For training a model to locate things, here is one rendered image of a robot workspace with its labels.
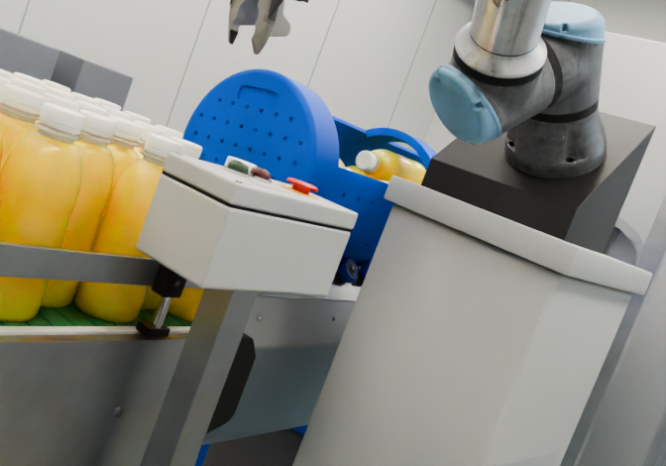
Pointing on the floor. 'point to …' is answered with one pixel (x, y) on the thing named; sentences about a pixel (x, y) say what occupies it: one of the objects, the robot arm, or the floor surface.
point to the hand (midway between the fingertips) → (242, 40)
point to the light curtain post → (652, 251)
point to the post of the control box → (199, 377)
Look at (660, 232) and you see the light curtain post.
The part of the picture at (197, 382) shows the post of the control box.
